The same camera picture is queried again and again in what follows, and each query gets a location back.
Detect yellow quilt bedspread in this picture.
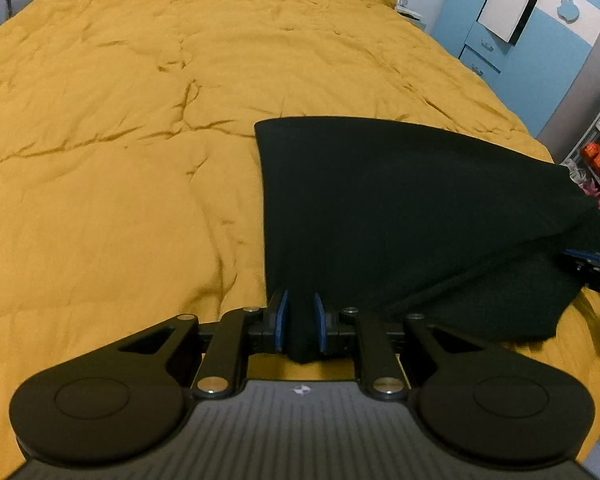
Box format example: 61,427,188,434
0,0,600,480

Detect black pants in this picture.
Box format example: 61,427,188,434
254,116,600,363

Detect blue nightstand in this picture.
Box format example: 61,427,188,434
399,11,426,30

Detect blue white wardrobe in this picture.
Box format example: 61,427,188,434
432,0,600,136

